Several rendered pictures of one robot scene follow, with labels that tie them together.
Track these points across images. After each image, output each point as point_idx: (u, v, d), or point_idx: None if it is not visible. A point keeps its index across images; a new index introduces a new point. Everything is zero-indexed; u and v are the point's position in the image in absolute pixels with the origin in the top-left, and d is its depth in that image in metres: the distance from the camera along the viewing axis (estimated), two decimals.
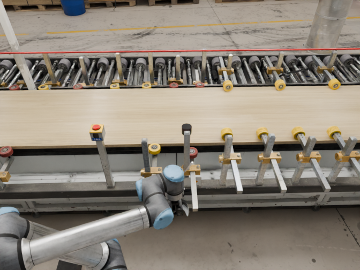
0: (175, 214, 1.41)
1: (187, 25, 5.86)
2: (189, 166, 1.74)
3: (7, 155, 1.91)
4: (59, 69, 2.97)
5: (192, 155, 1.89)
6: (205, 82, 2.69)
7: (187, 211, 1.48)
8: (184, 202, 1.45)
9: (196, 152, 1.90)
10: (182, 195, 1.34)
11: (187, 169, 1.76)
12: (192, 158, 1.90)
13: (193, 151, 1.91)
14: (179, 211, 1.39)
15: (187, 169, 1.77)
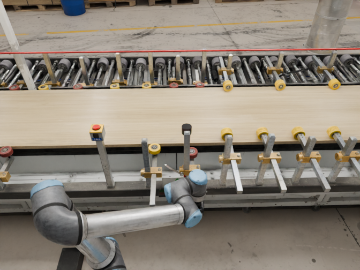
0: None
1: (187, 25, 5.86)
2: (170, 168, 1.74)
3: (7, 155, 1.91)
4: (59, 69, 2.97)
5: (192, 155, 1.89)
6: (205, 82, 2.69)
7: None
8: (204, 205, 1.59)
9: (196, 152, 1.90)
10: (204, 197, 1.47)
11: (173, 170, 1.77)
12: (192, 158, 1.90)
13: (193, 151, 1.91)
14: (201, 211, 1.52)
15: (174, 170, 1.77)
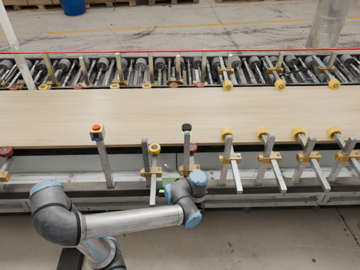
0: None
1: (187, 25, 5.86)
2: (170, 168, 1.74)
3: (7, 155, 1.91)
4: (59, 69, 2.97)
5: (192, 150, 1.92)
6: (205, 82, 2.69)
7: None
8: (204, 207, 1.58)
9: (196, 147, 1.94)
10: (204, 197, 1.46)
11: (173, 170, 1.77)
12: (192, 153, 1.94)
13: (192, 147, 1.94)
14: (201, 212, 1.51)
15: (174, 170, 1.77)
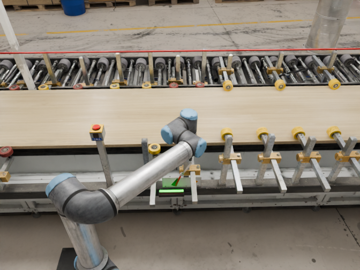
0: None
1: (187, 25, 5.86)
2: (188, 166, 1.74)
3: (7, 155, 1.91)
4: (59, 69, 2.97)
5: None
6: (205, 82, 2.69)
7: (186, 160, 1.67)
8: None
9: None
10: None
11: (186, 169, 1.76)
12: None
13: None
14: None
15: (186, 169, 1.77)
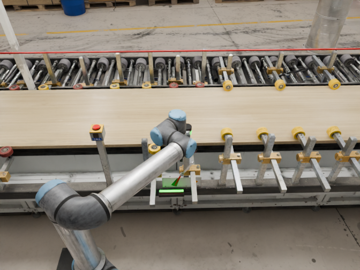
0: None
1: (187, 25, 5.86)
2: (189, 166, 1.74)
3: (7, 155, 1.91)
4: (59, 69, 2.97)
5: None
6: (205, 82, 2.69)
7: (177, 161, 1.67)
8: None
9: None
10: None
11: (187, 169, 1.76)
12: None
13: None
14: None
15: (187, 169, 1.77)
